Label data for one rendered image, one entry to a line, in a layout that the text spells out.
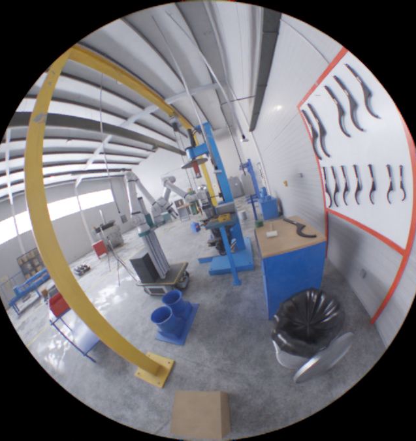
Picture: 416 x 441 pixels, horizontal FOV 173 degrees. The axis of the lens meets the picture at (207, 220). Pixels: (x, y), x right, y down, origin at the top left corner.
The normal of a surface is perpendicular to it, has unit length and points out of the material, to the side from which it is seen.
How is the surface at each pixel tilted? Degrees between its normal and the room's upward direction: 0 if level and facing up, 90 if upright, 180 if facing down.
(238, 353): 0
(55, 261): 90
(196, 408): 0
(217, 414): 0
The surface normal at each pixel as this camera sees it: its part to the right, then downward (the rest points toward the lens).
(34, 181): 0.93, -0.23
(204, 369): -0.29, -0.93
